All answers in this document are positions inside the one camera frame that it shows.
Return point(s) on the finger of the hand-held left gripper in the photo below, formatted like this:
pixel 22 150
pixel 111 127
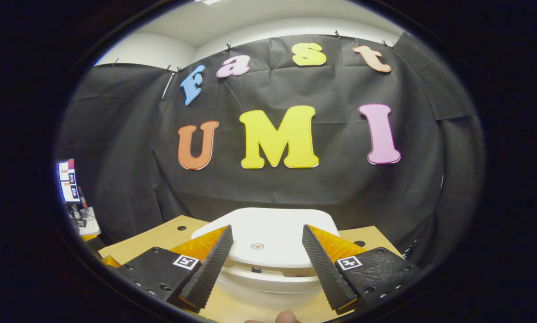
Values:
pixel 109 261

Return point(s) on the white side desk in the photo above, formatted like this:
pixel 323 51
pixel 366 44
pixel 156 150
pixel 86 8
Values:
pixel 89 226

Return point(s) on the white desktop garbage bin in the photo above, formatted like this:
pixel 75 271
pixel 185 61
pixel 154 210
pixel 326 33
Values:
pixel 268 237

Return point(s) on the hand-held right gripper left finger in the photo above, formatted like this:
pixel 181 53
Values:
pixel 210 269

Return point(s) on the computer monitor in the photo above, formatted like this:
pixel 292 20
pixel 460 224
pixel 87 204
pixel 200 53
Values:
pixel 69 179

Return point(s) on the large ceiling light panel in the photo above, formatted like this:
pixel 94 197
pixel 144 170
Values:
pixel 210 2

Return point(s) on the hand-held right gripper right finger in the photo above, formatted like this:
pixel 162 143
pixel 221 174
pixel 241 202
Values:
pixel 324 271

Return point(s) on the row of black cloth clips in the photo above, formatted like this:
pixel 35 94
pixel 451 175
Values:
pixel 228 47

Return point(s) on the black backdrop cloth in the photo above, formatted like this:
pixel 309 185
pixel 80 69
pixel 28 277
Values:
pixel 340 188

